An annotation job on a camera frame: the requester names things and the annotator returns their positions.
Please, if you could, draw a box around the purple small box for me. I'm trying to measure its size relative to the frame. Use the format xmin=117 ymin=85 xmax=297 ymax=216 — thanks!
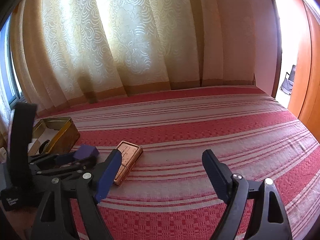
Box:
xmin=73 ymin=145 xmax=99 ymax=160

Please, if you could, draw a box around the gold metal tin box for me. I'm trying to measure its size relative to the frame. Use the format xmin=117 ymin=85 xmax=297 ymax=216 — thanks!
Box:
xmin=28 ymin=116 xmax=80 ymax=157

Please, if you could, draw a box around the red striped bedspread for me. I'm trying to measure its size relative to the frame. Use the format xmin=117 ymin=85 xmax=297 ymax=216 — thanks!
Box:
xmin=24 ymin=84 xmax=320 ymax=240

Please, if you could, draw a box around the dark folding chair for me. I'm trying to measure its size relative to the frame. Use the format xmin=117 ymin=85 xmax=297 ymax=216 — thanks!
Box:
xmin=280 ymin=65 xmax=296 ymax=95

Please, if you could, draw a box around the black velcro strap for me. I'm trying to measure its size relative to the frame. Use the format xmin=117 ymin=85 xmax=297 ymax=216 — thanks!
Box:
xmin=7 ymin=102 xmax=38 ymax=188

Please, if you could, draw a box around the copper metal case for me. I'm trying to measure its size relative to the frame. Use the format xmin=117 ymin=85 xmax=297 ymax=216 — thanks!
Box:
xmin=113 ymin=141 xmax=143 ymax=186

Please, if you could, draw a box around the cream patterned curtain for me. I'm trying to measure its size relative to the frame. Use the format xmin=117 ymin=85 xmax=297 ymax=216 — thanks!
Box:
xmin=10 ymin=0 xmax=255 ymax=115

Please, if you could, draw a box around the window frame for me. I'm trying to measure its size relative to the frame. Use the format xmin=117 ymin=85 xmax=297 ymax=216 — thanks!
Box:
xmin=1 ymin=16 xmax=24 ymax=109

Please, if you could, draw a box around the wooden door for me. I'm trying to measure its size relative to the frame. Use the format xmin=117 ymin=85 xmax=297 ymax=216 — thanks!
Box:
xmin=275 ymin=0 xmax=319 ymax=139

